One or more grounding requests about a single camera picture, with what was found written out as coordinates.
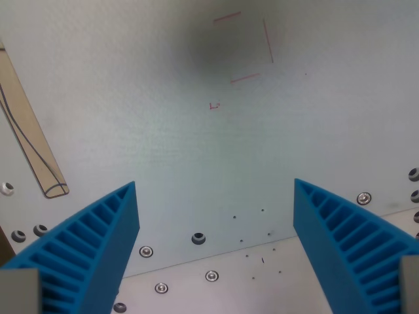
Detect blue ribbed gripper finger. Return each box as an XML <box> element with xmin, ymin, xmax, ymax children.
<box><xmin>292</xmin><ymin>178</ymin><xmax>419</xmax><ymax>314</ymax></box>
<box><xmin>0</xmin><ymin>181</ymin><xmax>141</xmax><ymax>314</ymax></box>

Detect beige wooden strip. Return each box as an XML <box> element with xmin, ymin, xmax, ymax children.
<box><xmin>0</xmin><ymin>41</ymin><xmax>70</xmax><ymax>200</ymax></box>

